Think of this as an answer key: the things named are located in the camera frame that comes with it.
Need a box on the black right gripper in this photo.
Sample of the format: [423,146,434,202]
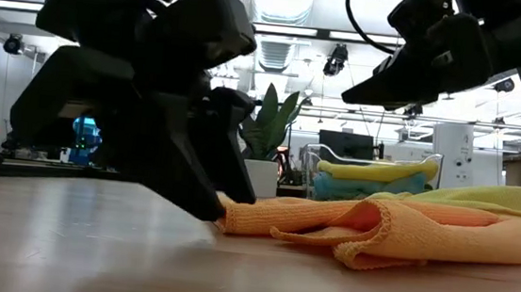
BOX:
[338,2,503,122]

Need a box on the black background monitor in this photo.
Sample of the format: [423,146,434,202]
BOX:
[317,128,376,162]

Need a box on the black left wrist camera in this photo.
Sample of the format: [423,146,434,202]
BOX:
[154,0,263,75]

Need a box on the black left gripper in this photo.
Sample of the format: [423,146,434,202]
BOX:
[2,1,245,224]

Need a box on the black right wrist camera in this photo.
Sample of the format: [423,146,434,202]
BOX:
[385,0,458,46]

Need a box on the orange microfiber towel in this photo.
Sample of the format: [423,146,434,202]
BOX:
[211,182,521,286]

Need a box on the blue lit window screen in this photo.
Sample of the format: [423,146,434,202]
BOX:
[68,115,105,167]

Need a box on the yellow microfiber towel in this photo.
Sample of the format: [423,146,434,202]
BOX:
[317,150,441,189]
[365,172,521,234]

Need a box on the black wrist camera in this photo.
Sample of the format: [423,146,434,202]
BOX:
[154,0,263,75]
[385,0,458,46]

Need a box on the blue microfiber towel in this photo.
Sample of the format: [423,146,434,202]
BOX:
[311,163,430,211]

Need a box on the silver ceiling duct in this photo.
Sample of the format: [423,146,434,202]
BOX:
[246,0,317,75]

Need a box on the green plant in white pot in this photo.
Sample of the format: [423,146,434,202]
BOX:
[235,80,313,203]

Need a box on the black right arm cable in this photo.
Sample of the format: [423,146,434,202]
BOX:
[341,0,401,56]

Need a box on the clear plastic bin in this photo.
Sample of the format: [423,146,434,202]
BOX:
[301,141,445,213]

